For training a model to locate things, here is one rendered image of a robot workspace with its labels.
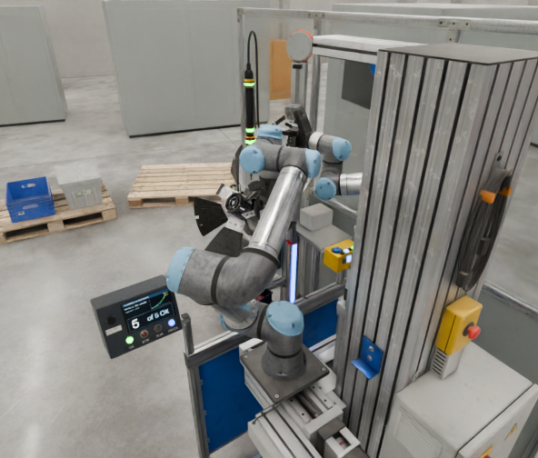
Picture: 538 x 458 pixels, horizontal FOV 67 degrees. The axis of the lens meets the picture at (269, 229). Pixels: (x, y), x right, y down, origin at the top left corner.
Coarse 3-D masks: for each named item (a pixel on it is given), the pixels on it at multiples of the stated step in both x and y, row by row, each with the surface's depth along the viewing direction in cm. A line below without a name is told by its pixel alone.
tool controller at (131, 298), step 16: (128, 288) 142; (144, 288) 140; (160, 288) 140; (96, 304) 133; (112, 304) 132; (128, 304) 134; (144, 304) 138; (160, 304) 141; (176, 304) 144; (96, 320) 137; (112, 320) 131; (144, 320) 138; (160, 320) 142; (176, 320) 145; (112, 336) 134; (160, 336) 143; (112, 352) 134; (128, 352) 138
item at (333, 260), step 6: (348, 240) 201; (330, 246) 196; (342, 246) 196; (348, 246) 196; (324, 252) 195; (330, 252) 192; (348, 252) 192; (324, 258) 197; (330, 258) 193; (336, 258) 189; (342, 258) 190; (330, 264) 195; (336, 264) 190; (342, 264) 192; (348, 264) 195; (336, 270) 192; (342, 270) 194
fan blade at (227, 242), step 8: (224, 232) 205; (232, 232) 205; (216, 240) 205; (224, 240) 204; (232, 240) 204; (240, 240) 205; (208, 248) 205; (216, 248) 204; (224, 248) 203; (232, 248) 204; (240, 248) 204; (232, 256) 203
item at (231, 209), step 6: (234, 192) 205; (228, 198) 207; (234, 198) 204; (240, 198) 200; (246, 198) 204; (228, 204) 205; (234, 204) 203; (240, 204) 199; (246, 204) 202; (252, 204) 208; (228, 210) 204; (234, 210) 200; (240, 210) 201; (246, 210) 203; (252, 210) 207; (234, 216) 206; (240, 216) 204; (246, 222) 208
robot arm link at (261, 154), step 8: (256, 144) 113; (264, 144) 113; (272, 144) 113; (248, 152) 110; (256, 152) 110; (264, 152) 111; (272, 152) 111; (240, 160) 113; (248, 160) 111; (256, 160) 110; (264, 160) 112; (272, 160) 111; (248, 168) 113; (256, 168) 112; (264, 168) 114; (272, 168) 112
